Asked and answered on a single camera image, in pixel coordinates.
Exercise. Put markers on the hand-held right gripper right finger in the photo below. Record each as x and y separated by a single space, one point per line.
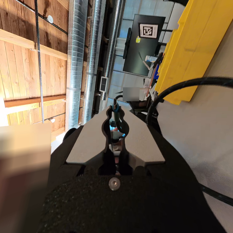
143 142

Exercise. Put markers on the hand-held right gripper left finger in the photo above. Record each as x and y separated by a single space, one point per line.
87 142

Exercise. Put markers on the yellow bin with black divider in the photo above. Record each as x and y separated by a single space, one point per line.
200 45

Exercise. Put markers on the ceiling spot lamp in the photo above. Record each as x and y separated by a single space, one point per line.
52 120
49 18

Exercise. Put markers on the black monitor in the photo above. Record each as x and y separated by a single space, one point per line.
134 61

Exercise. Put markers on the white bottle blue label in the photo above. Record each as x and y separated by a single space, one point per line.
150 58

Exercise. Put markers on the black video bar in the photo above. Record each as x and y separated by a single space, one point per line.
127 43

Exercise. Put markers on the metal ceiling conduit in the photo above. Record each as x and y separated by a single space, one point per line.
39 54

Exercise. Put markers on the smooth silver ceiling pipe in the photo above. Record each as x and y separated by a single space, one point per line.
113 45

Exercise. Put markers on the yellow sticker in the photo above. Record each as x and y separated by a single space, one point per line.
138 39

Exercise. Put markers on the printed tag sheet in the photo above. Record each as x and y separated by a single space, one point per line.
148 31

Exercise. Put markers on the white duct vent grille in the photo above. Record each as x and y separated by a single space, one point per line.
103 83

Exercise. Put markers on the silver spiral air duct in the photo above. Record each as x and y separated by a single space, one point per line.
76 54
92 54

